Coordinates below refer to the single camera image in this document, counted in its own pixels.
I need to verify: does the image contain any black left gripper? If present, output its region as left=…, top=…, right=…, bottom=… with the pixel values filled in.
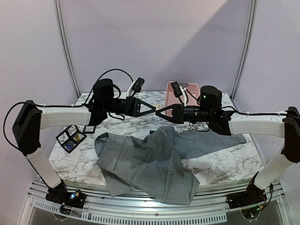
left=103, top=97, right=156, bottom=118

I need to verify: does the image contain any grey button-up shirt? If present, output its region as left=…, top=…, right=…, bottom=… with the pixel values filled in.
left=94, top=126, right=246, bottom=205

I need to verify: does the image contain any round green orange badge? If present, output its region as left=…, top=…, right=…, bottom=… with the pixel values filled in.
left=75, top=134, right=84, bottom=142

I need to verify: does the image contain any round blue badge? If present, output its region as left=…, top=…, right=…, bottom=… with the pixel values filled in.
left=66, top=142, right=74, bottom=149

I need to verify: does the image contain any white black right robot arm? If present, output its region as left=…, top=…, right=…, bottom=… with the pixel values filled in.
left=156, top=85, right=300, bottom=217

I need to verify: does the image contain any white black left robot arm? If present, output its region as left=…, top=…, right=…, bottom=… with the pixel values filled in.
left=12, top=78, right=155, bottom=214

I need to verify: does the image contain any pink perforated plastic basket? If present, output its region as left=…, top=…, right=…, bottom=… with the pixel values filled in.
left=165, top=81, right=200, bottom=107

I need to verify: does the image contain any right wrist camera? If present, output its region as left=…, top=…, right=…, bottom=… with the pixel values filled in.
left=171, top=82, right=188, bottom=106

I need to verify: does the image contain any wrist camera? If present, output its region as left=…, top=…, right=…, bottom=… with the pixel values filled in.
left=126, top=77, right=145, bottom=97
left=171, top=82, right=188, bottom=106

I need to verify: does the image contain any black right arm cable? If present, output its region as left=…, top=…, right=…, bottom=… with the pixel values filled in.
left=187, top=90, right=291, bottom=133

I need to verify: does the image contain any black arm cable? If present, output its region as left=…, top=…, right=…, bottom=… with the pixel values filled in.
left=3, top=68, right=134, bottom=150
left=187, top=90, right=291, bottom=133

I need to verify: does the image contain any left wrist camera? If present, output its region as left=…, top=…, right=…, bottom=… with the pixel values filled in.
left=126, top=77, right=145, bottom=97

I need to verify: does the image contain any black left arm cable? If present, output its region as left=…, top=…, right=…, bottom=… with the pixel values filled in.
left=3, top=68, right=134, bottom=150

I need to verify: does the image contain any black frame display box pair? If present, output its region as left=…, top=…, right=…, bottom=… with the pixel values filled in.
left=56, top=125, right=87, bottom=154

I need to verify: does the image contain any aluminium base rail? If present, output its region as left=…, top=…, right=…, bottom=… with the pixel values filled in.
left=20, top=181, right=293, bottom=225

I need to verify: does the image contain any right aluminium corner post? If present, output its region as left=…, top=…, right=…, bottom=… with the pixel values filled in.
left=230, top=0, right=258, bottom=101

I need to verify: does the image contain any aluminium corner post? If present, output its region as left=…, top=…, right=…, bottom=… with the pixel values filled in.
left=230, top=0, right=258, bottom=101
left=53, top=0, right=81, bottom=97

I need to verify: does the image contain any left aluminium corner post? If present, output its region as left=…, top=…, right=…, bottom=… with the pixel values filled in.
left=53, top=0, right=81, bottom=97

